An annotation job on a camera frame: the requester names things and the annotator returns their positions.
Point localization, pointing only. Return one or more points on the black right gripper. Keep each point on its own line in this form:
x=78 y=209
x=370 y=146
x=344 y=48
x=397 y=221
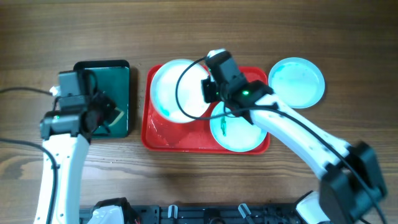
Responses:
x=207 y=94

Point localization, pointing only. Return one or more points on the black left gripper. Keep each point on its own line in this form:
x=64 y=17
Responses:
x=109 y=103

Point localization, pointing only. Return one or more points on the white plate back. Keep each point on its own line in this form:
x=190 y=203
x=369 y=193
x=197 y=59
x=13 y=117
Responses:
x=176 y=88

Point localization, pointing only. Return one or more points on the green yellow sponge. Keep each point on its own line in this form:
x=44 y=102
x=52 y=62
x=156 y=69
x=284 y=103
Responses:
x=115 y=116

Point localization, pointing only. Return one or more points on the light blue plate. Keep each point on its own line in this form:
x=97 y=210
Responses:
x=236 y=134
x=298 y=82

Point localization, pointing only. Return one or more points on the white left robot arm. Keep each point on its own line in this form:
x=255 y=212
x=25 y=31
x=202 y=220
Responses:
x=66 y=136

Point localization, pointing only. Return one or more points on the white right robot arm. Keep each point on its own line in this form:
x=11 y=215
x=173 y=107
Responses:
x=351 y=181

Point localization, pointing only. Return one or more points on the black tray with green water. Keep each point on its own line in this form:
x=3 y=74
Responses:
x=113 y=78

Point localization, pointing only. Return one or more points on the red plastic tray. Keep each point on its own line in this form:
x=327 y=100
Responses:
x=159 y=134

